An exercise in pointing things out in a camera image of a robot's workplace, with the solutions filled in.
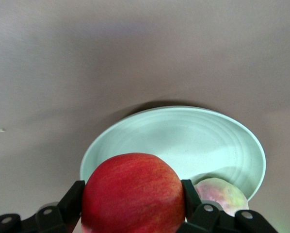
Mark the pink yellow peach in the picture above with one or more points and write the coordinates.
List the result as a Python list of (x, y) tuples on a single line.
[(222, 196)]

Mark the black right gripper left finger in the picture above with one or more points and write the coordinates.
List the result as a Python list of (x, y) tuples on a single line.
[(69, 204)]

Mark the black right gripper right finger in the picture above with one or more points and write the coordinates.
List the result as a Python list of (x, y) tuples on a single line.
[(193, 201)]

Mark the green round plate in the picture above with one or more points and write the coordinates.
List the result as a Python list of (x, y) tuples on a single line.
[(179, 138)]

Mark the red apple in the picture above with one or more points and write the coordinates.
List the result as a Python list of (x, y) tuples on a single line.
[(133, 191)]

